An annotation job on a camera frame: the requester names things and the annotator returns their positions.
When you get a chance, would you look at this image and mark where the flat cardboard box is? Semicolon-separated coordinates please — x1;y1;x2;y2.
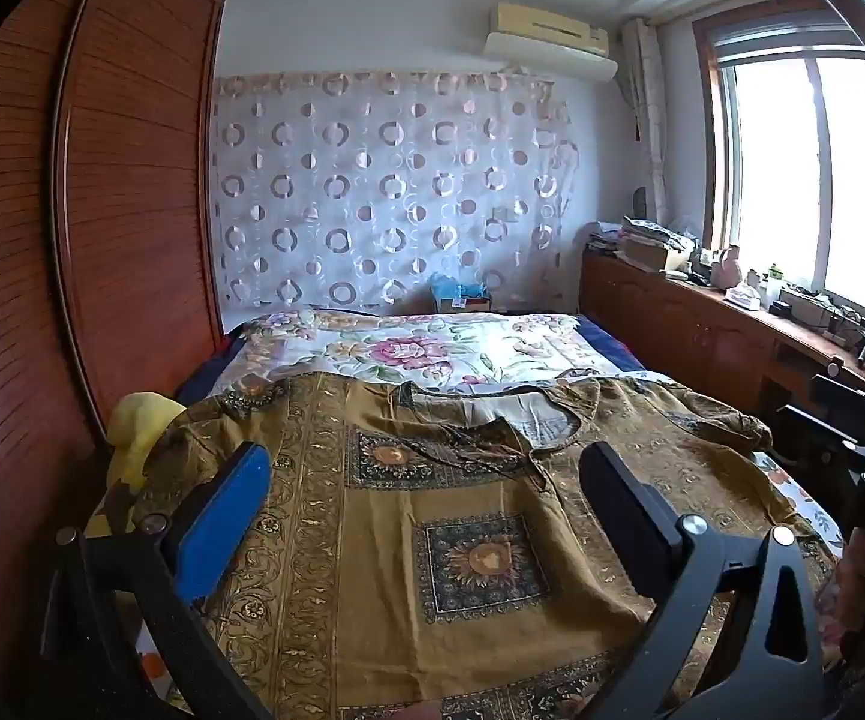
622;238;692;273

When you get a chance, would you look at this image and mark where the pink figurine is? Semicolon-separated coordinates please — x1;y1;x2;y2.
713;244;746;292

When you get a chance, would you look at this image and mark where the stack of papers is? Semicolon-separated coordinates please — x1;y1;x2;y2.
588;216;701;256

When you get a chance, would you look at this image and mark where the sheer circle pattern curtain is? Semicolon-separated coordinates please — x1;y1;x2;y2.
209;69;582;316

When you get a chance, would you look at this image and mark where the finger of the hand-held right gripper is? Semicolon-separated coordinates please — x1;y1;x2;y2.
776;405;865;467
807;373;865;430

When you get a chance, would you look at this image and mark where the cardboard box with blue bags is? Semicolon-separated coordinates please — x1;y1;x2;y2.
431;274;495;314

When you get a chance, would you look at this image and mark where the wall air conditioner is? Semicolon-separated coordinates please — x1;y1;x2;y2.
483;2;620;83

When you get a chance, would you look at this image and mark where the mustard patterned scarf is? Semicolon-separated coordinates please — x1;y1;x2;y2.
133;371;840;720

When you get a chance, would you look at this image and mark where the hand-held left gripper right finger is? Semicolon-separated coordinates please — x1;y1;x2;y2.
579;441;825;720

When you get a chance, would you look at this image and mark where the yellow cloth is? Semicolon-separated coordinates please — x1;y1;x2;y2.
104;392;188;494

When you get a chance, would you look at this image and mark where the wooden slatted wardrobe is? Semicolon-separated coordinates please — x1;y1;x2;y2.
0;0;228;695

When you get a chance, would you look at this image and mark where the floral blanket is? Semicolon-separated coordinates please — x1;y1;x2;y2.
223;309;647;395

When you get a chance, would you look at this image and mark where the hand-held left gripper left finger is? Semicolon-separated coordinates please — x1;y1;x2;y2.
38;441;276;720

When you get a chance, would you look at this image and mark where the pale window curtain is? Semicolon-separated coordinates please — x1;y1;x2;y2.
620;15;671;220

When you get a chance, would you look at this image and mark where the long wooden cabinet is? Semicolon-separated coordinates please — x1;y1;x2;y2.
578;247;865;425

